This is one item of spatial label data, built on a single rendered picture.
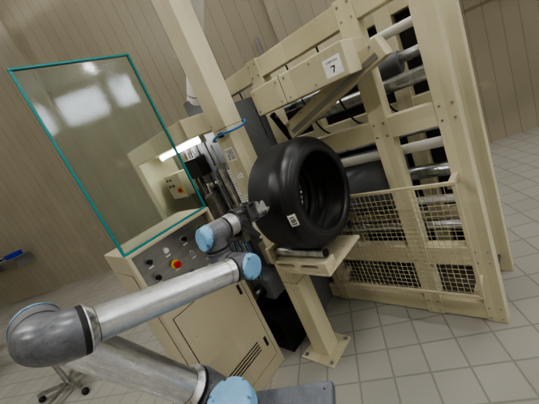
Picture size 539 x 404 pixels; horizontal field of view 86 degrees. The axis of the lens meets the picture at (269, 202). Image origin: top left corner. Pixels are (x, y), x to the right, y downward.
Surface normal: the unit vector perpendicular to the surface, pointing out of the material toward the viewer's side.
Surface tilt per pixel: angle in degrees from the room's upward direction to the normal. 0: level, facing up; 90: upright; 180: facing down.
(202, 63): 90
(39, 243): 90
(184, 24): 90
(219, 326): 90
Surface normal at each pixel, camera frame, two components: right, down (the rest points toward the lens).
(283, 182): -0.07, -0.16
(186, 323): 0.69, -0.10
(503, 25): -0.17, 0.34
